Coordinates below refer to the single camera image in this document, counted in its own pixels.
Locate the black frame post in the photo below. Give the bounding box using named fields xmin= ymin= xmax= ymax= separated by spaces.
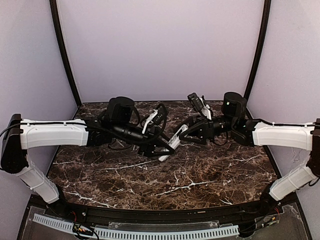
xmin=49 ymin=0 xmax=82 ymax=108
xmin=243 ymin=0 xmax=272 ymax=101

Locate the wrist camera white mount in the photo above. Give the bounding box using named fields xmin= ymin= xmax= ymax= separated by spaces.
xmin=142 ymin=103 xmax=168 ymax=134
xmin=187 ymin=92 xmax=212 ymax=120

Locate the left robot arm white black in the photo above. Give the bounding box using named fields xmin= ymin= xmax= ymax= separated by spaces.
xmin=0 ymin=96 xmax=175 ymax=217

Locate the black left camera cable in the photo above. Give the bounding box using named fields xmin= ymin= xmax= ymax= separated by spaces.
xmin=107 ymin=103 xmax=168 ymax=151

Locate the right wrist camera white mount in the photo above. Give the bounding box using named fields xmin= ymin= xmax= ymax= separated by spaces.
xmin=187 ymin=92 xmax=212 ymax=120

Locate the left black frame post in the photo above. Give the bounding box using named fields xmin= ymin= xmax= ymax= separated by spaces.
xmin=49 ymin=0 xmax=82 ymax=108

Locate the white slotted cable duct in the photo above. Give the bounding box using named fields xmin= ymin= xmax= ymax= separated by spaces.
xmin=32 ymin=213 xmax=240 ymax=240

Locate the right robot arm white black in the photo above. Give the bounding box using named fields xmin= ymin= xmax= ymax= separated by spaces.
xmin=179 ymin=92 xmax=320 ymax=215

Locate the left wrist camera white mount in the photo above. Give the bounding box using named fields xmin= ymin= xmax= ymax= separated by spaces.
xmin=142 ymin=103 xmax=168 ymax=134

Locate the white remote control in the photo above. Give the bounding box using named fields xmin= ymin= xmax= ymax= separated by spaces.
xmin=158 ymin=124 xmax=188 ymax=162

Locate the black front rail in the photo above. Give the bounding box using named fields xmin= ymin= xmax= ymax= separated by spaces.
xmin=47 ymin=201 xmax=267 ymax=225

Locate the right black frame post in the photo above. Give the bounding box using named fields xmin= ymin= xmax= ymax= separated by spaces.
xmin=243 ymin=0 xmax=272 ymax=101

